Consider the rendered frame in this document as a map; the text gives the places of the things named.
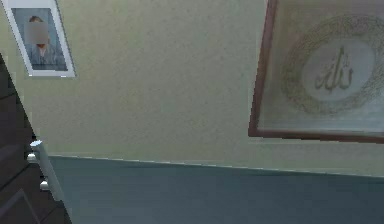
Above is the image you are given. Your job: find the brown framed calligraphy picture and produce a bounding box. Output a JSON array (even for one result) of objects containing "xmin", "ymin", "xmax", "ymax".
[{"xmin": 247, "ymin": 0, "xmax": 384, "ymax": 145}]

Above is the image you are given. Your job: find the white framed portrait picture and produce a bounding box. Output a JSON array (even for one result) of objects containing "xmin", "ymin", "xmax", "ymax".
[{"xmin": 1, "ymin": 0, "xmax": 77, "ymax": 79}]

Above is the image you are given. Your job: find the dark brown room door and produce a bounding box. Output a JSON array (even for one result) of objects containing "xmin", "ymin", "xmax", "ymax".
[{"xmin": 0, "ymin": 53, "xmax": 73, "ymax": 224}]

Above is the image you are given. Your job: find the silver door handle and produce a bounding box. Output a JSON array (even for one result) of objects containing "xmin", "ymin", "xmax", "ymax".
[{"xmin": 27, "ymin": 139, "xmax": 66, "ymax": 202}]

